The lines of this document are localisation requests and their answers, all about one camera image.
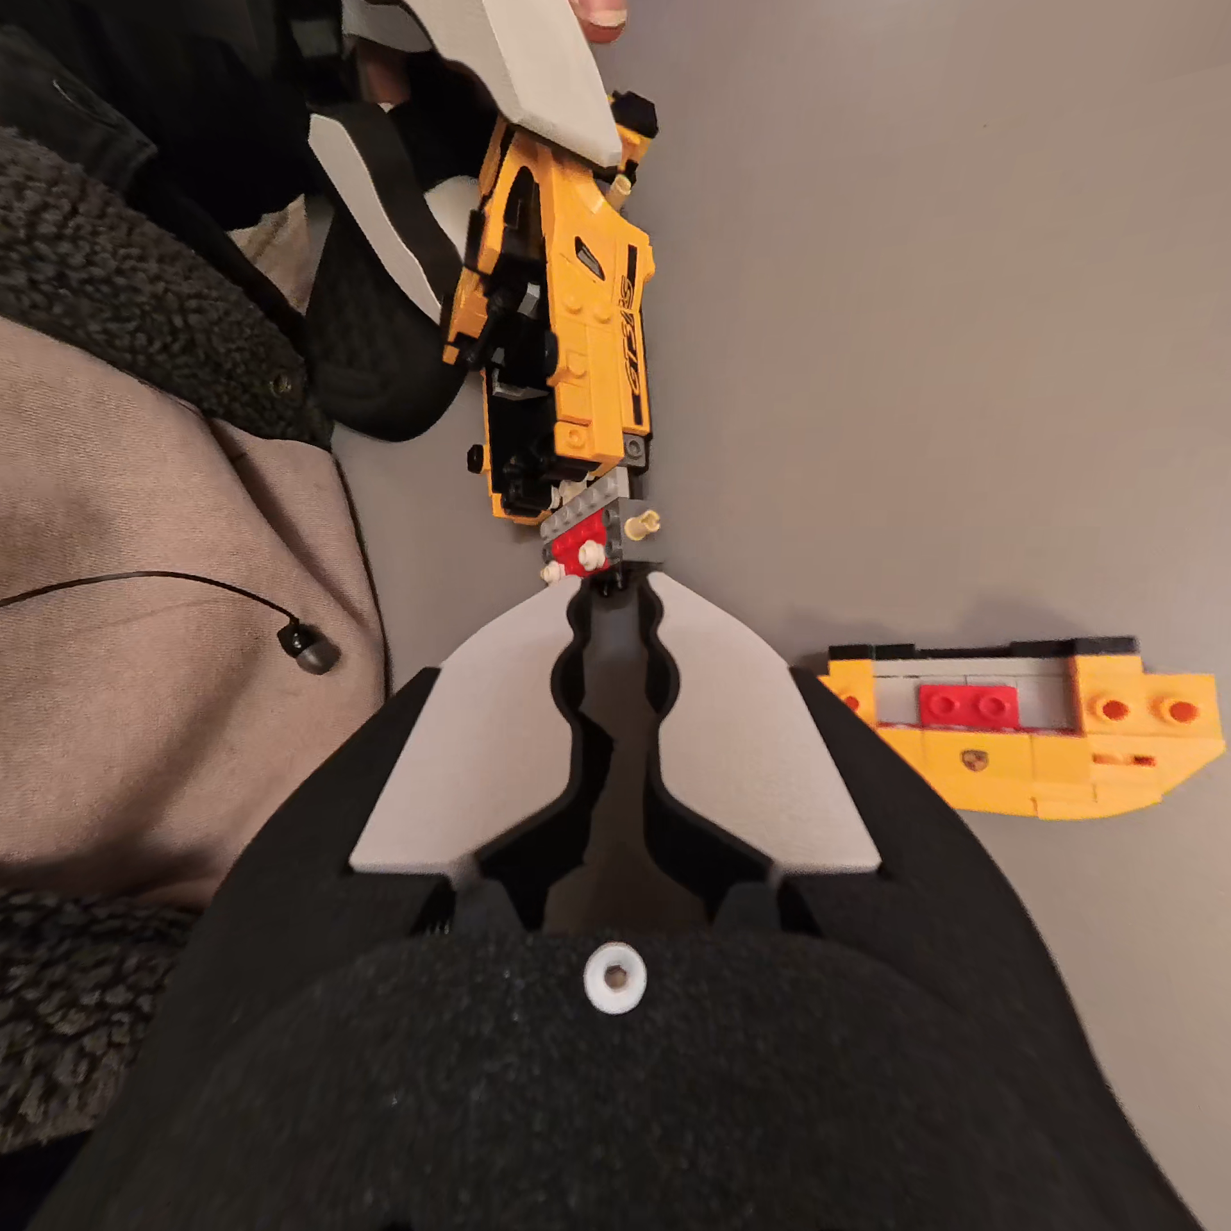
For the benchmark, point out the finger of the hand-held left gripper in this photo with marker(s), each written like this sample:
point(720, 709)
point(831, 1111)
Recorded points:
point(375, 202)
point(519, 57)

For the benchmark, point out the yellow lego car body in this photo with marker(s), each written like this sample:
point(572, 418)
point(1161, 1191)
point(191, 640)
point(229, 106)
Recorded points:
point(586, 317)

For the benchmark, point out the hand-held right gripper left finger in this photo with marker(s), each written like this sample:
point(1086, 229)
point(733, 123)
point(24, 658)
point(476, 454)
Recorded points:
point(471, 750)

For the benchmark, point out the yellow lego bumper section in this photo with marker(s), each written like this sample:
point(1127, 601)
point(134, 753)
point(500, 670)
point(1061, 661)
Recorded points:
point(991, 769)

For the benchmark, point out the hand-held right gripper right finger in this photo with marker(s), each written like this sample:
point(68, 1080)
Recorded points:
point(759, 759)

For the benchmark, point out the dark fleece jacket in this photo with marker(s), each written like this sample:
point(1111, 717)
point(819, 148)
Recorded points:
point(116, 270)

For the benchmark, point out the person's left hand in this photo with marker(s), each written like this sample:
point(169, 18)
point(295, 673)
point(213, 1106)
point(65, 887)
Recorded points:
point(601, 19)

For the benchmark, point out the black mesh wrist rest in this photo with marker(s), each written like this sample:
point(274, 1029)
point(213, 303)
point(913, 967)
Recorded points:
point(384, 384)

